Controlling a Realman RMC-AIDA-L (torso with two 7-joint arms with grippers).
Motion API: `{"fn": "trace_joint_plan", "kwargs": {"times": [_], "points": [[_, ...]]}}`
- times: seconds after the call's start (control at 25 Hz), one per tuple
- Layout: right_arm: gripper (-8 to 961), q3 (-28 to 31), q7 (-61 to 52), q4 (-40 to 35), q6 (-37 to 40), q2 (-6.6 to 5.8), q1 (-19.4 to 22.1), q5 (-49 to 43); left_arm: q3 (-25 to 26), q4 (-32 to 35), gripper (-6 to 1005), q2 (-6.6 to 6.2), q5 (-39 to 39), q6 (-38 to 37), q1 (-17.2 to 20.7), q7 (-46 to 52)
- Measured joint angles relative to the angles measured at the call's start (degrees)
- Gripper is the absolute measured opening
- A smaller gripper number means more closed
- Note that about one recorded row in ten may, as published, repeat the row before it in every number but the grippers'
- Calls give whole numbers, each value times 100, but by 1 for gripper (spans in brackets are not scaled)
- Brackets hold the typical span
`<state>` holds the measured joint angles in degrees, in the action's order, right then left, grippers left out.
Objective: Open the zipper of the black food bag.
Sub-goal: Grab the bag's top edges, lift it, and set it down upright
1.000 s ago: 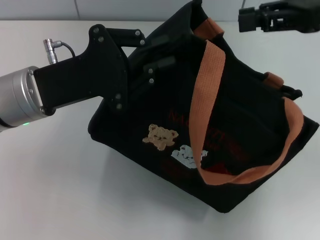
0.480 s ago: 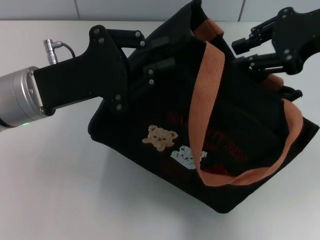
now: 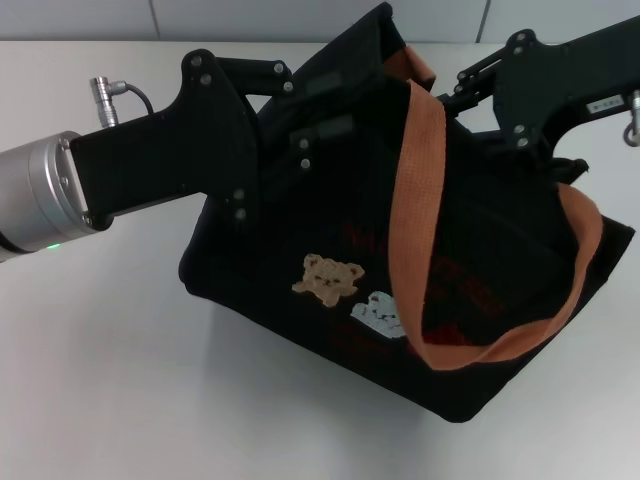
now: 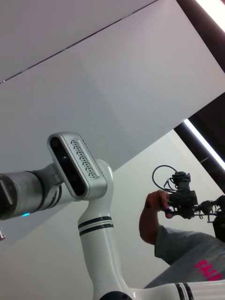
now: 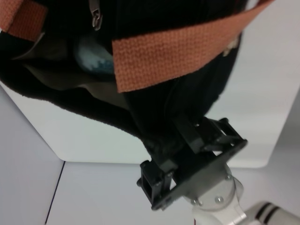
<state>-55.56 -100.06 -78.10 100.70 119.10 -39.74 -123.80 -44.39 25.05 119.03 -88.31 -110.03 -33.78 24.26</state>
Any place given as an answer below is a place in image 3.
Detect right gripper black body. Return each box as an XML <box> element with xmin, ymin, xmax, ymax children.
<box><xmin>491</xmin><ymin>14</ymin><xmax>640</xmax><ymax>152</ymax></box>

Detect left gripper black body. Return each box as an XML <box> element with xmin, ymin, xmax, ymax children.
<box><xmin>69</xmin><ymin>48</ymin><xmax>262</xmax><ymax>234</ymax></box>

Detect black food bag orange handles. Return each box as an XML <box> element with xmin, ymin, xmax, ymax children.
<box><xmin>178</xmin><ymin>2</ymin><xmax>632</xmax><ymax>424</ymax></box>

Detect left gripper cable metal plug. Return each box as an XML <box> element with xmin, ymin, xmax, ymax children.
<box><xmin>88</xmin><ymin>76</ymin><xmax>154</xmax><ymax>121</ymax></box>

